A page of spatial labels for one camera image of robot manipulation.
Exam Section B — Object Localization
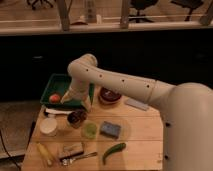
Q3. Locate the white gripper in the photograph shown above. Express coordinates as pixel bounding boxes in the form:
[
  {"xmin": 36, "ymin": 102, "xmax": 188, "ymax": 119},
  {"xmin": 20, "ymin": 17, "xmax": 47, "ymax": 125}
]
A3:
[{"xmin": 60, "ymin": 79, "xmax": 91, "ymax": 112}]

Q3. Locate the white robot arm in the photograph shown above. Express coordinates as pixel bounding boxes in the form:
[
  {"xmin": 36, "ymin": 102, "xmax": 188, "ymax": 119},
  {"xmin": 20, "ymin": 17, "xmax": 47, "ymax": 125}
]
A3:
[{"xmin": 61, "ymin": 54, "xmax": 213, "ymax": 171}]

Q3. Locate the green plastic tray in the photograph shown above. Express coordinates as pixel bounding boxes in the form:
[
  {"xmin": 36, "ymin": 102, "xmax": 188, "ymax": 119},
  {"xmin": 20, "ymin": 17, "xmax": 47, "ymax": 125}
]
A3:
[{"xmin": 40, "ymin": 73, "xmax": 94, "ymax": 109}]

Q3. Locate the orange toy fruit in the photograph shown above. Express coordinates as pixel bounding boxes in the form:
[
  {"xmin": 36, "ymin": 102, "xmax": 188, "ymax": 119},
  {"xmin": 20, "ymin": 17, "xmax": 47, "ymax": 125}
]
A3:
[{"xmin": 49, "ymin": 94, "xmax": 61, "ymax": 103}]

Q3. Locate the dark red bowl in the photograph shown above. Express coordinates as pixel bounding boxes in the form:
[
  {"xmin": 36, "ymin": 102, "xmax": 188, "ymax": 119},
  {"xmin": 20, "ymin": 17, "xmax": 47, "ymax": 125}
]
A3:
[{"xmin": 98, "ymin": 87, "xmax": 122, "ymax": 105}]

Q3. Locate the blue sponge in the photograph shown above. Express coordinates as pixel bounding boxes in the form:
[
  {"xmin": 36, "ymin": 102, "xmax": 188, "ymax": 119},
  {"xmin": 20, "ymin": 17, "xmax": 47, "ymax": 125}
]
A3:
[{"xmin": 100, "ymin": 121, "xmax": 121, "ymax": 138}]

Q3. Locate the white round container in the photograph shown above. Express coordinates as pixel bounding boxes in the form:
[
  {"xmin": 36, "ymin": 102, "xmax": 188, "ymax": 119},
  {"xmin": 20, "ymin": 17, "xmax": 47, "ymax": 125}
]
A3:
[{"xmin": 39, "ymin": 118, "xmax": 58, "ymax": 136}]

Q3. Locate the grey flat block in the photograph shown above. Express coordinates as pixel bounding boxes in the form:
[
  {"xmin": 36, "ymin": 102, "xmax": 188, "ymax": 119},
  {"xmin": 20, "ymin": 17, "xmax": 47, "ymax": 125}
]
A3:
[{"xmin": 124, "ymin": 98, "xmax": 149, "ymax": 111}]

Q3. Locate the wooden block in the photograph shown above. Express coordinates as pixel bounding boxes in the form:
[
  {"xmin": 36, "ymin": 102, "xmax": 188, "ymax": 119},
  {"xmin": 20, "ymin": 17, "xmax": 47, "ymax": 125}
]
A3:
[{"xmin": 63, "ymin": 143, "xmax": 84, "ymax": 156}]

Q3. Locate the green toy cucumber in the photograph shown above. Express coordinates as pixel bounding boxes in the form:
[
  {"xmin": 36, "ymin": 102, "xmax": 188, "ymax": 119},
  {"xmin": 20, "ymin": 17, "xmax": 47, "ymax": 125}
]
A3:
[{"xmin": 102, "ymin": 143, "xmax": 126, "ymax": 164}]

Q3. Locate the black-handled knife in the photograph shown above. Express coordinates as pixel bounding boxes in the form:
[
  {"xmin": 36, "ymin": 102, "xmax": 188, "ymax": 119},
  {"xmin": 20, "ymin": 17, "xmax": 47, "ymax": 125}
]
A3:
[{"xmin": 58, "ymin": 152, "xmax": 84, "ymax": 162}]

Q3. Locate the black cable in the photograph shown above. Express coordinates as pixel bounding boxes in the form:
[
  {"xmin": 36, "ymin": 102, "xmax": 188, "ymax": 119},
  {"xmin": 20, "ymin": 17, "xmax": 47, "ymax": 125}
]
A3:
[{"xmin": 0, "ymin": 129, "xmax": 22, "ymax": 170}]

